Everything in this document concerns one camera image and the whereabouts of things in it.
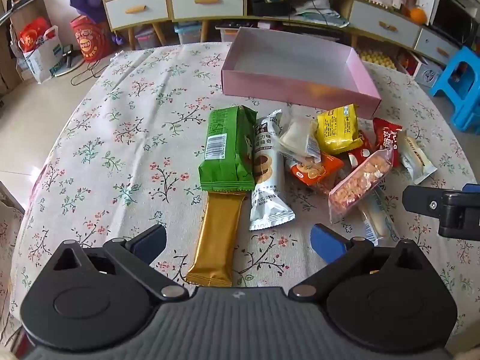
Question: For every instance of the clear long cake packet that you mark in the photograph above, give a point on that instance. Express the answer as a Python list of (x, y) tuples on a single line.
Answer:
[(378, 221)]

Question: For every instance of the long low wooden cabinet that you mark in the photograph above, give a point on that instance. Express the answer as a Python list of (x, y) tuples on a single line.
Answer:
[(386, 26)]

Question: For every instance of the gold snack bar packet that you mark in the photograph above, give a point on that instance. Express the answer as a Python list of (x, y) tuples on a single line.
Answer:
[(213, 240)]

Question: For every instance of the orange fruit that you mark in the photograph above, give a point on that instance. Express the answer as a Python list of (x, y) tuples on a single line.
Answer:
[(417, 15)]

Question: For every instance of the large red snack packet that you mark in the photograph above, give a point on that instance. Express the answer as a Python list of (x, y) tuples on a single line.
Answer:
[(386, 135)]

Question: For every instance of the white round base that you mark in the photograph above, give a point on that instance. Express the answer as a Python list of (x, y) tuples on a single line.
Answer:
[(67, 63)]

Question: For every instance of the white microwave oven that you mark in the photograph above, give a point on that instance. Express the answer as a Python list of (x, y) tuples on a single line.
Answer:
[(453, 18)]

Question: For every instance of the clear storage bin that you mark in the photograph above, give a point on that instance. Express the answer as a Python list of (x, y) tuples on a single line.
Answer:
[(145, 37), (188, 33)]

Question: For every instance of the blue plastic stool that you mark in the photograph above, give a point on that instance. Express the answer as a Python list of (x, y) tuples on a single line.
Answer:
[(459, 78)]

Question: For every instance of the narrow wooden drawer cabinet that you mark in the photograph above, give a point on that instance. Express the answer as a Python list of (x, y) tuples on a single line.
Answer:
[(135, 7)]

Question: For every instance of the clear white sandwich packet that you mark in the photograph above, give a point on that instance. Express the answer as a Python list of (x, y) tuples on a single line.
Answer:
[(296, 138)]

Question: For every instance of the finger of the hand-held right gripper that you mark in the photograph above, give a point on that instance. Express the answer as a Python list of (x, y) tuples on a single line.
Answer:
[(422, 198)]

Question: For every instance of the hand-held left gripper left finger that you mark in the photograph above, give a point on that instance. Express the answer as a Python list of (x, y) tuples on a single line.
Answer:
[(150, 239)]

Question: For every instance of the wide wooden drawer cabinet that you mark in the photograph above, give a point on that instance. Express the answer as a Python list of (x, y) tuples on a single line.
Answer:
[(206, 2)]

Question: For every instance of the red printed sack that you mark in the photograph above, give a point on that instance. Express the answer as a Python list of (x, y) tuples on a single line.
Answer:
[(88, 39)]

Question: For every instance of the wooden shelf unit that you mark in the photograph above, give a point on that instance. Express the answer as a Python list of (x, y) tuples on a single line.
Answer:
[(18, 15)]

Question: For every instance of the white wrapped bar packet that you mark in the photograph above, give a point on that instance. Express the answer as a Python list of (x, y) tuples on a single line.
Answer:
[(416, 157)]

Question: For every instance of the white cookie packet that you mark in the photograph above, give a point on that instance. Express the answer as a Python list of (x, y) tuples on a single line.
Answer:
[(268, 180)]

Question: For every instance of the green snack packet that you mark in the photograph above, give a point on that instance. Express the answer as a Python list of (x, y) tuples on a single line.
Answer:
[(225, 150)]

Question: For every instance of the white and blue box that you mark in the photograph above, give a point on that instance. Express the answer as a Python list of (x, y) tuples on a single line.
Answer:
[(429, 74)]

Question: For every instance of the small red snack packet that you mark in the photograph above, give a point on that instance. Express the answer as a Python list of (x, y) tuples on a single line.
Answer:
[(362, 153)]

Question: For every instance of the black bag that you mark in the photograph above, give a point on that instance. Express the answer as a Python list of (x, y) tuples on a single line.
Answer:
[(272, 3)]

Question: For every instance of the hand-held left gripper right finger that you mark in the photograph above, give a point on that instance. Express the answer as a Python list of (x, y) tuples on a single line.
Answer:
[(328, 243)]

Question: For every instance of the orange snack packet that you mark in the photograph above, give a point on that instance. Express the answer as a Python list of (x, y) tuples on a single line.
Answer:
[(311, 172)]

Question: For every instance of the pink puffed rice packet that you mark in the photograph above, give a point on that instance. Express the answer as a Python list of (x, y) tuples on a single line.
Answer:
[(356, 187)]

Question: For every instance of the yellow snack packet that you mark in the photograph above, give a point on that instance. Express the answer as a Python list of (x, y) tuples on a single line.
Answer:
[(337, 127)]

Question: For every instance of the grey folded cloth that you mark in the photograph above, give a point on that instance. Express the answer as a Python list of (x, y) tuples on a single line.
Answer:
[(318, 13)]

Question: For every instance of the floral tablecloth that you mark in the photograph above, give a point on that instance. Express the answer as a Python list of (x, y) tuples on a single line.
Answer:
[(131, 138)]

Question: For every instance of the yellow egg carton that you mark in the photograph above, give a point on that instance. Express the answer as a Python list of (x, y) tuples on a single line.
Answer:
[(375, 58)]

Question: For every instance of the white shopping bag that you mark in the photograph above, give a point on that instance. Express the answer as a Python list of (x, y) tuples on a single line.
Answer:
[(39, 56)]

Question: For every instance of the pink cardboard box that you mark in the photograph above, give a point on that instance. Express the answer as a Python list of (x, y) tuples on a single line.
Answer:
[(262, 82)]

